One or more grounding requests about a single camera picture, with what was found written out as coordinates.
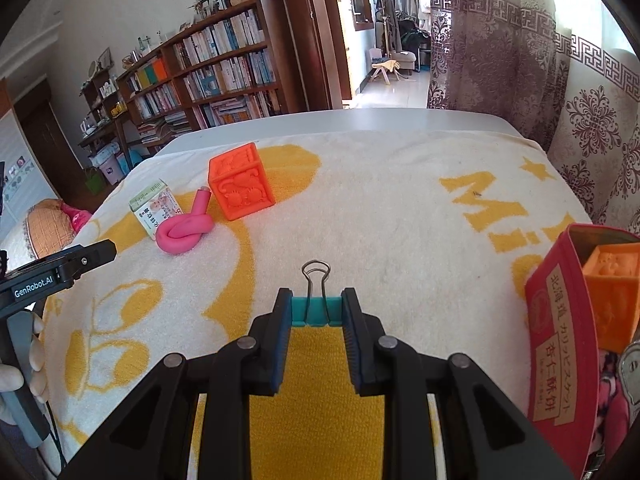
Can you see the pink cloth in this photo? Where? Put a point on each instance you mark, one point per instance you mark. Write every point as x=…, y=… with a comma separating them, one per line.
x=78, y=217

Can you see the small wooden stool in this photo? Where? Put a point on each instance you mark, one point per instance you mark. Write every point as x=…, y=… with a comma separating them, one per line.
x=386, y=70

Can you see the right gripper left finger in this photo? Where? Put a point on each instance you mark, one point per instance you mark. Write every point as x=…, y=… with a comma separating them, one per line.
x=149, y=434

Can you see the yellow white towel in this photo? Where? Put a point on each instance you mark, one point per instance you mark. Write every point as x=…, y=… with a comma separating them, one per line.
x=438, y=233

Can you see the wooden door frame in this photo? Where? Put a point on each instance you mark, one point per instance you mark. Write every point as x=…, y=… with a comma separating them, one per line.
x=332, y=40

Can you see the orange woven cushion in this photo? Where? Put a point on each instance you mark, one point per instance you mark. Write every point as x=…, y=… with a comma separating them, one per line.
x=48, y=229

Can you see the light orange duck cube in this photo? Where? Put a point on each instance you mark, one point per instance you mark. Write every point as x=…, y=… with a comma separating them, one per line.
x=611, y=274

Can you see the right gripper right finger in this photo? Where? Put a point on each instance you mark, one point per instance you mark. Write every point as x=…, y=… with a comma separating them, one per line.
x=448, y=406

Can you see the white gloved left hand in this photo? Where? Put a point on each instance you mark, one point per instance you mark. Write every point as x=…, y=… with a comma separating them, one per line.
x=12, y=377

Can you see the green yellow medicine box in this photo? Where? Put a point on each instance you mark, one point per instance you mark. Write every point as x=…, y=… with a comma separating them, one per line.
x=153, y=205

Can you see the wooden bookshelf with books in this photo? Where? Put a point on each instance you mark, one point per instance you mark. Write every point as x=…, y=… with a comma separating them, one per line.
x=239, y=63

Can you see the red orange embossed cube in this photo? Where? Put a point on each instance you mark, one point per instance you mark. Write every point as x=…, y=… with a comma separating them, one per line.
x=239, y=182

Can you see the patterned white purple curtain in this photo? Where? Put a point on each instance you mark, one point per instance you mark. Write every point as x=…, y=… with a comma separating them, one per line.
x=563, y=73

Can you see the red tin storage box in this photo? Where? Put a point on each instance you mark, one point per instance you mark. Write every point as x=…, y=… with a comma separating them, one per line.
x=564, y=374

